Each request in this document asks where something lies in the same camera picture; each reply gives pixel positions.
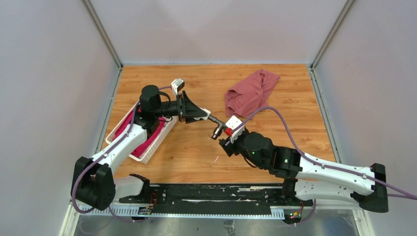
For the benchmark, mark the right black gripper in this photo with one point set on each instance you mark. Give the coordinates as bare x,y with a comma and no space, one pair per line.
229,147

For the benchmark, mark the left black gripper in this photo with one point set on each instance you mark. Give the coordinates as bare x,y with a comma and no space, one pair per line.
184,105

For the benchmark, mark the white pipe elbow fitting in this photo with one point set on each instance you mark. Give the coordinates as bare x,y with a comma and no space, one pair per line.
205,116

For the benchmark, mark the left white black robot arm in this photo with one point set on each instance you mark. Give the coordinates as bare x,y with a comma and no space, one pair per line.
93,178

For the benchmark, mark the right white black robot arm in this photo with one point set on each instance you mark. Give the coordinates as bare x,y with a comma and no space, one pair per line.
307,177

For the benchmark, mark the magenta cloth in basket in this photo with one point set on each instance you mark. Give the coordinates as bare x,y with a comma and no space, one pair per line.
138,153

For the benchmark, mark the dusty pink cloth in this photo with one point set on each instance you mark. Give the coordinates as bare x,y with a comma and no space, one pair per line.
250,94

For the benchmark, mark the white plastic basket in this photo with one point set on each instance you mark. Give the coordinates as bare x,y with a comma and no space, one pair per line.
169,124

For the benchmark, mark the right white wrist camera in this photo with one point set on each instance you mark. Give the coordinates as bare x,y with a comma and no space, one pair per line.
234,128

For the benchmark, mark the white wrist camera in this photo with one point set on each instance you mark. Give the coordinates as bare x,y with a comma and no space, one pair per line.
177,85
234,128

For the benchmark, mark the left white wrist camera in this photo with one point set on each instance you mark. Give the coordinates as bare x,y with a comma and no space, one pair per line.
177,85

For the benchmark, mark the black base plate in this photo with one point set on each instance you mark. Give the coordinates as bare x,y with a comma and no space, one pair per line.
230,199

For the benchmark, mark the aluminium frame rail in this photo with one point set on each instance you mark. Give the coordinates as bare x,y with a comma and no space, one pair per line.
137,210

